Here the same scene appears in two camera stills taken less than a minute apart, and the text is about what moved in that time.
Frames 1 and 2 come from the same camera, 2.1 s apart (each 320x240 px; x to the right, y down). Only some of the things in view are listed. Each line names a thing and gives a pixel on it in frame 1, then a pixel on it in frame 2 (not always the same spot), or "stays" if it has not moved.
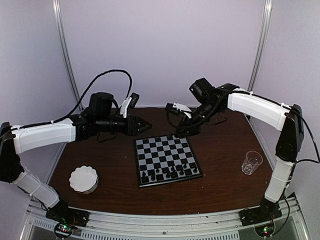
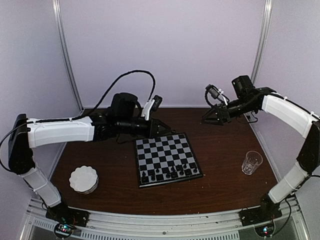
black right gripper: (191, 128) → (208, 114)
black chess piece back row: (188, 172) stays
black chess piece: (144, 179) stays
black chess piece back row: (173, 173) stays
